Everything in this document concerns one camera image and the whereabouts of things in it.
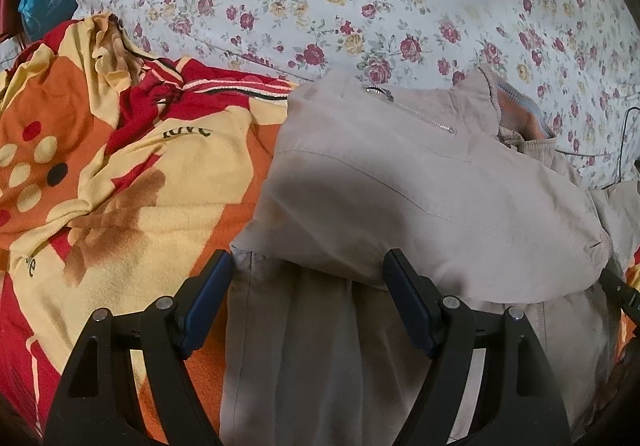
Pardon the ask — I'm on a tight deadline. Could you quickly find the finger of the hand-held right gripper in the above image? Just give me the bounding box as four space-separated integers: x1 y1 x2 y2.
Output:
599 270 640 317

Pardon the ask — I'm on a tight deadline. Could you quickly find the black cable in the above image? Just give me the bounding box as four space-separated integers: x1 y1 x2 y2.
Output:
564 106 640 191

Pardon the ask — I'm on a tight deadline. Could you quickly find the orange red yellow printed blanket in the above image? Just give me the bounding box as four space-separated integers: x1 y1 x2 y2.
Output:
0 13 640 446

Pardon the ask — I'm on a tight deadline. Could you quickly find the beige zip jacket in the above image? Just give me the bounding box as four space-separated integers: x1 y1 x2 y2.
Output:
219 64 640 446

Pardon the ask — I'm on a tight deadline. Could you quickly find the orange striped knit garment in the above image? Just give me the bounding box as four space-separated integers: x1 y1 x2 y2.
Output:
495 80 558 139

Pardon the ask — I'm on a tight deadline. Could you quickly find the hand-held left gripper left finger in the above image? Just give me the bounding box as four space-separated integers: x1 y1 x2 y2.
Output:
44 250 235 446

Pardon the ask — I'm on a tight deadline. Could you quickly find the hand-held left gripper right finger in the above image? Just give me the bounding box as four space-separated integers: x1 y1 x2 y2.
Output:
382 248 572 446

